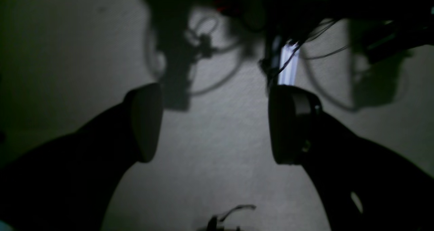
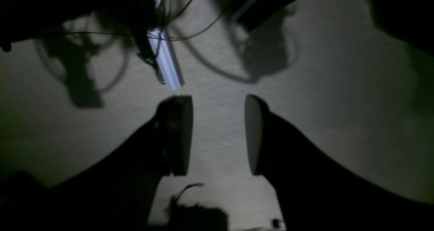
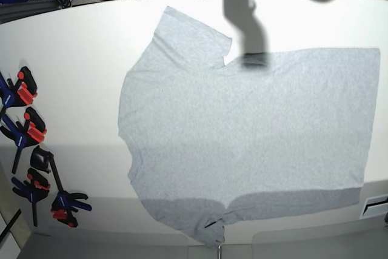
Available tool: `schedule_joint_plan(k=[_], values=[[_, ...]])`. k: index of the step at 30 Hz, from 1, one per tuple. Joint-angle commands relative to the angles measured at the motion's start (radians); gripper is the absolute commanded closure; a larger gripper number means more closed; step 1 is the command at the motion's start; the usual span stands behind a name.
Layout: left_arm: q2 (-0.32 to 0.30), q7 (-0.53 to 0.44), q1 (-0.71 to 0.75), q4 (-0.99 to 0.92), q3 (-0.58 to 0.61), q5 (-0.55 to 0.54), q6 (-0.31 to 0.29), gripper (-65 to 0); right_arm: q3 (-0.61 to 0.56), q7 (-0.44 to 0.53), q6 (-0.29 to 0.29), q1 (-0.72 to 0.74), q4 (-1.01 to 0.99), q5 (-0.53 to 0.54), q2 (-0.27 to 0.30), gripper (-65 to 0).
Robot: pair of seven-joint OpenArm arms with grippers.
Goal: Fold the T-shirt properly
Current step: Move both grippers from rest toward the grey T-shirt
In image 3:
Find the grey T-shirt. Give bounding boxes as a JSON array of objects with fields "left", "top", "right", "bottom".
[{"left": 118, "top": 7, "right": 380, "bottom": 247}]

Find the long black bar clamp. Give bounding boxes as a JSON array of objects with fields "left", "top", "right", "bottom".
[{"left": 30, "top": 146, "right": 92, "bottom": 228}]

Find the blue bar clamp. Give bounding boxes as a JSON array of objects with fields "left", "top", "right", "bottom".
[
  {"left": 1, "top": 107, "right": 47, "bottom": 174},
  {"left": 11, "top": 167, "right": 50, "bottom": 227},
  {"left": 1, "top": 66, "right": 38, "bottom": 116}
]

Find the top blue bar clamp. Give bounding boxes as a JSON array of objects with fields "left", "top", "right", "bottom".
[{"left": 1, "top": 66, "right": 38, "bottom": 116}]

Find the black strip on floor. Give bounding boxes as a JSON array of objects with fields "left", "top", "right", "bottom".
[{"left": 0, "top": 209, "right": 22, "bottom": 242}]

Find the white vent plate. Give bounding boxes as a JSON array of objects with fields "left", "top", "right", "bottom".
[{"left": 360, "top": 194, "right": 387, "bottom": 220}]

